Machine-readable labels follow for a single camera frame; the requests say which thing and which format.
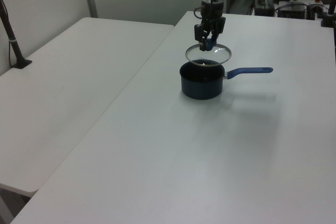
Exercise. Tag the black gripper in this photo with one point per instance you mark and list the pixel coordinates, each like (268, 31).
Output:
(211, 11)

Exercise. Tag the glass lid with blue knob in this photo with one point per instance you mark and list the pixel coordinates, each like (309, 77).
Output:
(223, 55)

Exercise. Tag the black electronics box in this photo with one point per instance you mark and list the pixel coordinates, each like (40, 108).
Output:
(263, 9)

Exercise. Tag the dark control box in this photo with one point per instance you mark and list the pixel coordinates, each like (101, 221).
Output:
(292, 10)

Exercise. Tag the black camera stand pole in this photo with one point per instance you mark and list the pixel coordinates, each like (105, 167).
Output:
(15, 48)

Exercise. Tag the white side table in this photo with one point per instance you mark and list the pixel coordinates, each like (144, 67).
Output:
(65, 90)

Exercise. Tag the black clamp with pole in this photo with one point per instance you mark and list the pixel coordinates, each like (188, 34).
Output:
(328, 20)

